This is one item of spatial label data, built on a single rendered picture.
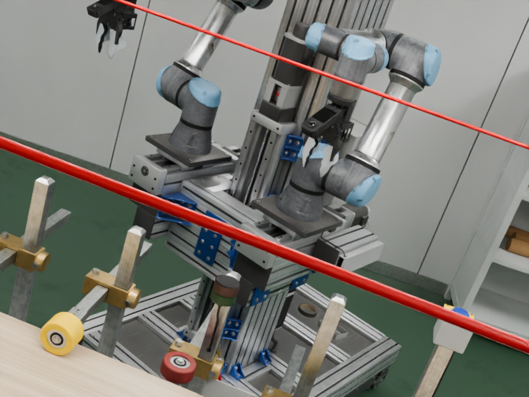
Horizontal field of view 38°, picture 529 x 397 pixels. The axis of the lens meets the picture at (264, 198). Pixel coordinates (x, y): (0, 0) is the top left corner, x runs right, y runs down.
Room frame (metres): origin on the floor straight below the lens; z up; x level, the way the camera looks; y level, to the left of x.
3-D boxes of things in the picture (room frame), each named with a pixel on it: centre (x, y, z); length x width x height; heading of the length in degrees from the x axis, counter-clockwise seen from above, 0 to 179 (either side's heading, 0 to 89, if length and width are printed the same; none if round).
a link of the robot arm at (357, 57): (1.90, -0.11, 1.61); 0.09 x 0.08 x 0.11; 156
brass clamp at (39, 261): (1.63, 0.53, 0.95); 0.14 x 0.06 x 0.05; 83
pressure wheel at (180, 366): (1.47, 0.07, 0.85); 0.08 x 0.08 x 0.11
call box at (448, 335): (1.52, -0.49, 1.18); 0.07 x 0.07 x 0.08; 83
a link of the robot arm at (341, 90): (1.90, -0.10, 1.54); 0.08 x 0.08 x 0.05
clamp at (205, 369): (1.57, 0.04, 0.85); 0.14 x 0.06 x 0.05; 83
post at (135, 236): (1.60, 0.26, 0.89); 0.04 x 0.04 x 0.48; 83
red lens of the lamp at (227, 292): (1.53, 0.02, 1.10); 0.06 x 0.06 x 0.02
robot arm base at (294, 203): (2.25, -0.12, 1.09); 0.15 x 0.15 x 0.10
